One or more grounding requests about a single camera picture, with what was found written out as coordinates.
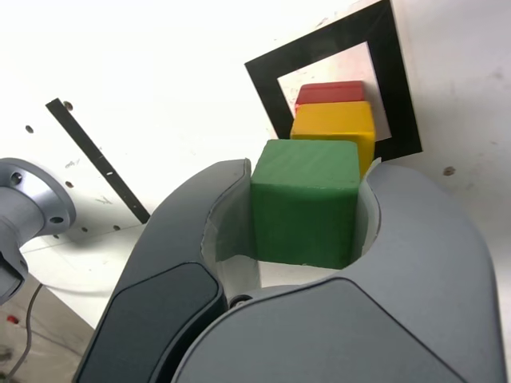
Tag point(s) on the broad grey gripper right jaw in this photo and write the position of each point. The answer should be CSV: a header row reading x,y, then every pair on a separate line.
x,y
419,279

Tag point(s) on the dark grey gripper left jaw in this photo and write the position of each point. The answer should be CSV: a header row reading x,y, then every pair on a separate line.
x,y
167,247

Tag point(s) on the green cube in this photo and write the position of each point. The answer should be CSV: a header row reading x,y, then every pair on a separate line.
x,y
303,207

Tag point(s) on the yellow cube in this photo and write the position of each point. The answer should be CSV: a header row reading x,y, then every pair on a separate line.
x,y
335,121

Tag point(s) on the red cube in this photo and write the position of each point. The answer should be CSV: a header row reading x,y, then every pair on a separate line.
x,y
331,93

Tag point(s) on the black tape square outline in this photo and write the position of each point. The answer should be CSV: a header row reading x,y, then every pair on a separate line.
x,y
263,88

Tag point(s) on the black tape strip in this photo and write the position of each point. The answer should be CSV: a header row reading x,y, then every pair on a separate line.
x,y
100,163

